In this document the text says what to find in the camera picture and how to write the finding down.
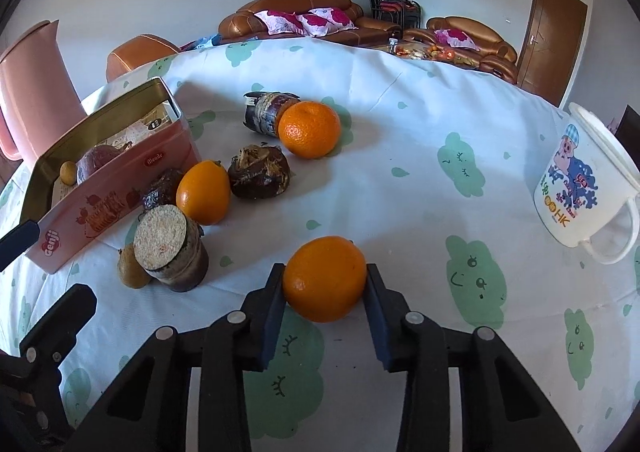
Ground dark brown water chestnut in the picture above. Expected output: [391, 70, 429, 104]
[140, 168, 185, 211]
[227, 144, 292, 200]

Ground white cloud print tablecloth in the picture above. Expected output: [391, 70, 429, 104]
[0, 34, 640, 452]

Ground stacked black chairs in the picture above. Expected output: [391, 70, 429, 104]
[368, 0, 422, 30]

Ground sugarcane piece with pale end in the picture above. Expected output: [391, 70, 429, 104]
[133, 204, 210, 293]

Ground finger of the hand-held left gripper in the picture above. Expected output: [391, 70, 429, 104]
[19, 283, 98, 438]
[0, 220, 41, 273]

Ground chocolate cake slice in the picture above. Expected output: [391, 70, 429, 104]
[243, 90, 301, 139]

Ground pink floral pillow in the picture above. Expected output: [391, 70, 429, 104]
[254, 9, 306, 36]
[296, 8, 358, 38]
[434, 28, 480, 51]

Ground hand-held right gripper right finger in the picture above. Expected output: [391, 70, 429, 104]
[364, 263, 583, 452]

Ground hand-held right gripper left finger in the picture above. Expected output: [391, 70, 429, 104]
[65, 263, 287, 452]

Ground small oval orange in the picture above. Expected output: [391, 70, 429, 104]
[175, 160, 232, 226]

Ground wooden coffee table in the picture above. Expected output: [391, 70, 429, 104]
[380, 39, 496, 70]

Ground printed paper leaflet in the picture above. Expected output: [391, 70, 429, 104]
[115, 100, 182, 153]

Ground black television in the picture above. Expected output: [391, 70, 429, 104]
[614, 104, 640, 157]

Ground brown leather armchair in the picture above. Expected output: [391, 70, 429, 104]
[402, 16, 518, 85]

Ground pile of tangerines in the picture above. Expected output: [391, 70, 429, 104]
[395, 44, 456, 58]

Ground long brown leather sofa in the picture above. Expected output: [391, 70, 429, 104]
[218, 0, 396, 48]

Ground brown leather chaise sofa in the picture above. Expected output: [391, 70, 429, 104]
[106, 34, 182, 82]

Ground brown wooden door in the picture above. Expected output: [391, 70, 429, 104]
[516, 0, 588, 107]

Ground blue clothes pile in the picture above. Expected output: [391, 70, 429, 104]
[180, 33, 221, 51]

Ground white cartoon print mug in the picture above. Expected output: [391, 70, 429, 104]
[532, 102, 640, 265]

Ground small brown kiwi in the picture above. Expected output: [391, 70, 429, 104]
[117, 243, 152, 290]

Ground pink plastic pitcher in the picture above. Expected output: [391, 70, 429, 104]
[0, 19, 88, 173]

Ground pink tin box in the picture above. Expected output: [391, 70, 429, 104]
[20, 76, 201, 275]

